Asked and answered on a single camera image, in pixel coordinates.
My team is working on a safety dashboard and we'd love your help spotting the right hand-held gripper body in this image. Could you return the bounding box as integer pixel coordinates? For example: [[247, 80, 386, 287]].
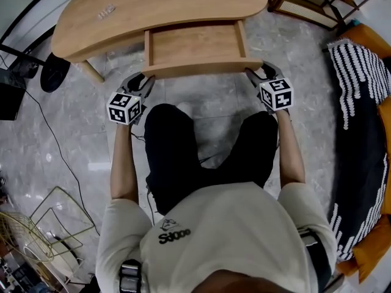
[[255, 74, 294, 115]]

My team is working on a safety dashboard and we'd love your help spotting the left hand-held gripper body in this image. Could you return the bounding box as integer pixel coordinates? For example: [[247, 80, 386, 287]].
[[106, 82, 146, 125]]

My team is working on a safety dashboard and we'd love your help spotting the wooden drawer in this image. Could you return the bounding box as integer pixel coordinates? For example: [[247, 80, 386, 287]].
[[141, 20, 264, 79]]

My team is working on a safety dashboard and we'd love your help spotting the person's left forearm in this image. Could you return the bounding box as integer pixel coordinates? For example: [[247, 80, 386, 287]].
[[110, 122, 140, 201]]

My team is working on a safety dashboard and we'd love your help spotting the person's right forearm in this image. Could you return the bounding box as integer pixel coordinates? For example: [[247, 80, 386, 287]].
[[276, 110, 306, 192]]

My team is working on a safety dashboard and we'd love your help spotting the person's white left shoe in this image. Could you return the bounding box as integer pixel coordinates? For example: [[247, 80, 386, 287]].
[[177, 101, 196, 118]]

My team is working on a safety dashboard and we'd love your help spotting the small clear plastic packet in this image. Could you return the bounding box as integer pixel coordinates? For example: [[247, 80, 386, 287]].
[[97, 4, 116, 20]]

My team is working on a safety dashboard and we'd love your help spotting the black standing fan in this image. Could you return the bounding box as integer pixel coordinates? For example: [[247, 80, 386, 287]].
[[0, 43, 71, 93]]

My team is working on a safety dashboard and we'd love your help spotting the wooden shelf rack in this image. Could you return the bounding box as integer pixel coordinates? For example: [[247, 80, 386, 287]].
[[264, 0, 384, 32]]

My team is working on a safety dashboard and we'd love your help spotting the black white striped blanket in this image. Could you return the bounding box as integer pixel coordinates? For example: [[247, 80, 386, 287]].
[[327, 40, 391, 262]]

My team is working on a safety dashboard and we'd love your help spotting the black mesh wastebasket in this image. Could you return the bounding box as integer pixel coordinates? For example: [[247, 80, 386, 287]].
[[12, 59, 39, 79]]

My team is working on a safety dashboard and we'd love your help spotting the black box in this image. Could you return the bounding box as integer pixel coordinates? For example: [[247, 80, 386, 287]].
[[0, 68, 27, 121]]

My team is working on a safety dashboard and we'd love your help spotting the person's white t-shirt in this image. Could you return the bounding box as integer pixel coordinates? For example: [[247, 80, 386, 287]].
[[95, 181, 338, 293]]

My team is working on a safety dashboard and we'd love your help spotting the orange sofa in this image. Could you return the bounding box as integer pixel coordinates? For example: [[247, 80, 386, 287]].
[[328, 23, 391, 283]]

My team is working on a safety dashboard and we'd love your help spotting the black floor cable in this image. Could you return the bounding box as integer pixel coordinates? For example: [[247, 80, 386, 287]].
[[24, 90, 101, 236]]

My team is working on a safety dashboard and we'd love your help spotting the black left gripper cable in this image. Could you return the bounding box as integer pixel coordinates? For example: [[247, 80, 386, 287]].
[[130, 123, 156, 226]]

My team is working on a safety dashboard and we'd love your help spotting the gold wire basket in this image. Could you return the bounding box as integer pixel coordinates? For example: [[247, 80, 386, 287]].
[[0, 186, 95, 264]]

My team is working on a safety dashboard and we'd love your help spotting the grey black shoulder strap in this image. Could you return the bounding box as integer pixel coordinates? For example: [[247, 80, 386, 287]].
[[298, 228, 332, 291], [118, 259, 143, 293]]

